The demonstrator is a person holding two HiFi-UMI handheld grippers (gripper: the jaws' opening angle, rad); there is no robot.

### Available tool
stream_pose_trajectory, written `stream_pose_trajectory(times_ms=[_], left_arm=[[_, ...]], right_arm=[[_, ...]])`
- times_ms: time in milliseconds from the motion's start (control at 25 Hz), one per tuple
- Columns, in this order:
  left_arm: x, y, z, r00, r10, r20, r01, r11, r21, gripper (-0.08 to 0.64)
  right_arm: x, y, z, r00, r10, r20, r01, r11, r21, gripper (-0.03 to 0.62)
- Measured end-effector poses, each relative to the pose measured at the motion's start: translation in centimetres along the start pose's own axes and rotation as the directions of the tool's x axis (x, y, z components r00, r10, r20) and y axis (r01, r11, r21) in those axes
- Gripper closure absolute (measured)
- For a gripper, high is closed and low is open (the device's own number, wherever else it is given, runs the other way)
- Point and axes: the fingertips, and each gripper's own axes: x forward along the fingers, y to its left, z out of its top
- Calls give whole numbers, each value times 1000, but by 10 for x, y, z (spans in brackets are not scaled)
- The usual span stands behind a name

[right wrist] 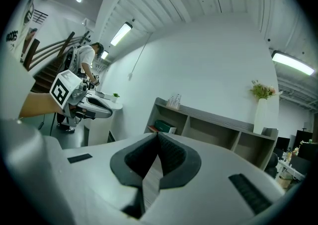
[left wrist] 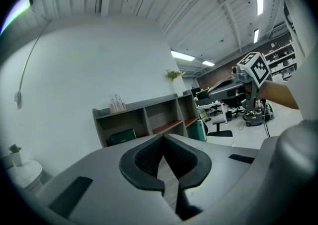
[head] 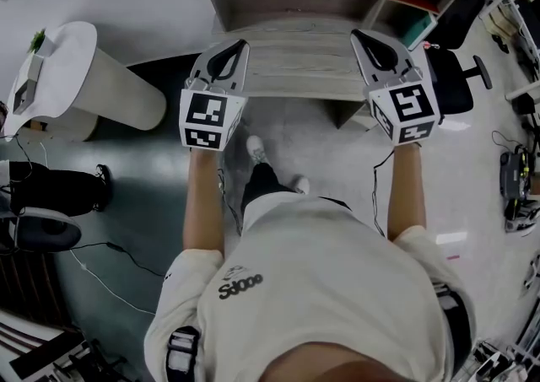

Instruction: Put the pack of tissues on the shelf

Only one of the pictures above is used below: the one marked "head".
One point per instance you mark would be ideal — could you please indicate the person's left shoe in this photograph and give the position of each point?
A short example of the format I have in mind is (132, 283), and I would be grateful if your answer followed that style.
(256, 149)

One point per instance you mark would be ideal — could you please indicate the person's left forearm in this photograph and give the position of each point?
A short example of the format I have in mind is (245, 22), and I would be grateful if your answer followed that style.
(204, 199)

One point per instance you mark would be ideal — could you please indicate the black office chair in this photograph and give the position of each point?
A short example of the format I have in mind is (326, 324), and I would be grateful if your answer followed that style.
(451, 85)

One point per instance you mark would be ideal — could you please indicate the small grey box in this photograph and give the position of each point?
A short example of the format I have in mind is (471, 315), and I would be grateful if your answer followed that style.
(27, 85)

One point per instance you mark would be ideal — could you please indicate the person's right shoe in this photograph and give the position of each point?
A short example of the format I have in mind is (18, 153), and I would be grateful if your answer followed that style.
(302, 184)

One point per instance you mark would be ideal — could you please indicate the grey padded seat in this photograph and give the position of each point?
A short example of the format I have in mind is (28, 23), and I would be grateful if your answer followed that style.
(46, 232)

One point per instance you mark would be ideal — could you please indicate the person's shoe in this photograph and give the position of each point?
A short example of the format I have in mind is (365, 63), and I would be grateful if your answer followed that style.
(302, 184)
(104, 184)
(256, 149)

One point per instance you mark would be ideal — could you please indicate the grey mobile robot base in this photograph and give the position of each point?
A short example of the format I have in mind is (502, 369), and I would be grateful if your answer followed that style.
(519, 190)

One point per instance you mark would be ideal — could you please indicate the teal box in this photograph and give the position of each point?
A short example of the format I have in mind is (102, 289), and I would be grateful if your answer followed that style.
(417, 32)

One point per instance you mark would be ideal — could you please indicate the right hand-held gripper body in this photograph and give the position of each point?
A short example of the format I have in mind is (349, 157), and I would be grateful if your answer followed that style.
(409, 106)

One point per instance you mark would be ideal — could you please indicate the small potted plant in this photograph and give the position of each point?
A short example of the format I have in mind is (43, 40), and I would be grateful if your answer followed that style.
(40, 41)

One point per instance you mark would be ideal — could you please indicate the grey wooden shelf desk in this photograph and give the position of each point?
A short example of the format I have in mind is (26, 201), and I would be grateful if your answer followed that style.
(299, 60)

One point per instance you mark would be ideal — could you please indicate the person's black trouser leg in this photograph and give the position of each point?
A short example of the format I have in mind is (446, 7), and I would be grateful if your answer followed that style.
(263, 186)

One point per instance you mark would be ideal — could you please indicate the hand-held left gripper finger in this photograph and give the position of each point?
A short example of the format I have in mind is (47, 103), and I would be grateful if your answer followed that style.
(244, 68)
(202, 64)

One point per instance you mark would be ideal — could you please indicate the person's white t-shirt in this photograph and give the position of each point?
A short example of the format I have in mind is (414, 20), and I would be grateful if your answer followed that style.
(320, 279)

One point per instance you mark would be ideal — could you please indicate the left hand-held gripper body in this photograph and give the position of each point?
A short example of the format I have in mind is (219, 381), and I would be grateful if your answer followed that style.
(211, 119)

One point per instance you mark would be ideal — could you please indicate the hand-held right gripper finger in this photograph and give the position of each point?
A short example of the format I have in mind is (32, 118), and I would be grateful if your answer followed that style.
(366, 68)
(398, 55)

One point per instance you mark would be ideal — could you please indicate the person's right forearm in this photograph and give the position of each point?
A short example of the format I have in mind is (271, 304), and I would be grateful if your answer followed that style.
(407, 190)

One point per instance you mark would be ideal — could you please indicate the white round pedestal table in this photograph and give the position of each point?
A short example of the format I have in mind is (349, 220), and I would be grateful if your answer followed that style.
(97, 81)

